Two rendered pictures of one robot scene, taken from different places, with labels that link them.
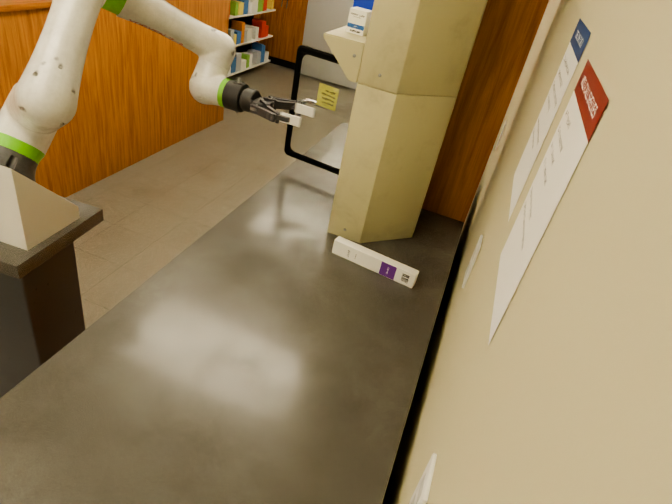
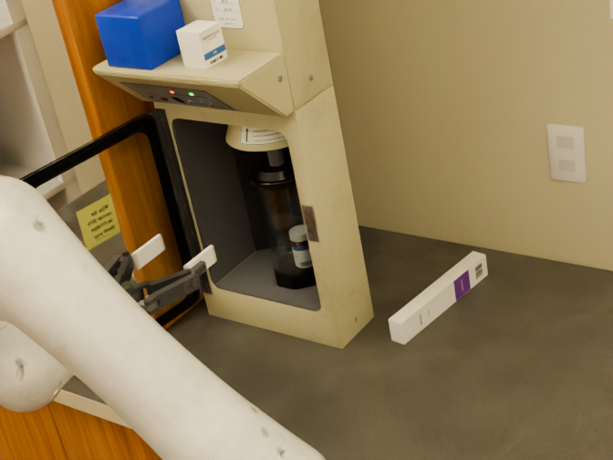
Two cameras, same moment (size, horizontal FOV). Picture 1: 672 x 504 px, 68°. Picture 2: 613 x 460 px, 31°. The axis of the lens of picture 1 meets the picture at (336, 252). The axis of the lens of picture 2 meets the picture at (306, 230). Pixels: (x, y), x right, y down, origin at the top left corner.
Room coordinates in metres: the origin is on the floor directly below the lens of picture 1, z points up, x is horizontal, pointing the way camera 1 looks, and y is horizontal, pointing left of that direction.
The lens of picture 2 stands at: (0.59, 1.51, 2.08)
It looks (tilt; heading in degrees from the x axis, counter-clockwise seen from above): 28 degrees down; 298
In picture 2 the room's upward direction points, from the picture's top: 11 degrees counter-clockwise
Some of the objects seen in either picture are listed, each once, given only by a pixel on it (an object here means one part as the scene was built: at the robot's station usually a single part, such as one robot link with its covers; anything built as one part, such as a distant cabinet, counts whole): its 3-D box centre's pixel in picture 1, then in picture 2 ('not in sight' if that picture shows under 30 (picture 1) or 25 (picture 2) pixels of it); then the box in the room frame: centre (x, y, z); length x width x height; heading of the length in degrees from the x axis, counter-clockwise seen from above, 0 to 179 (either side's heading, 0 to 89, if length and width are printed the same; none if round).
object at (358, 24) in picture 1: (359, 21); (202, 44); (1.46, 0.07, 1.54); 0.05 x 0.05 x 0.06; 74
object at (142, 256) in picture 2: (304, 110); (148, 251); (1.58, 0.20, 1.23); 0.07 x 0.01 x 0.03; 77
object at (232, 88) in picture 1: (237, 95); not in sight; (1.57, 0.42, 1.23); 0.09 x 0.06 x 0.12; 167
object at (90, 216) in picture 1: (12, 224); not in sight; (1.06, 0.87, 0.92); 0.32 x 0.32 x 0.04; 82
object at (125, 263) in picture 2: (280, 104); (122, 278); (1.58, 0.28, 1.23); 0.11 x 0.01 x 0.04; 111
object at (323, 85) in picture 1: (327, 114); (114, 247); (1.70, 0.13, 1.19); 0.30 x 0.01 x 0.40; 70
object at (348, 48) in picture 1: (358, 49); (191, 88); (1.51, 0.06, 1.46); 0.32 x 0.12 x 0.10; 167
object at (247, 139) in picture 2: not in sight; (271, 115); (1.45, -0.09, 1.34); 0.18 x 0.18 x 0.05
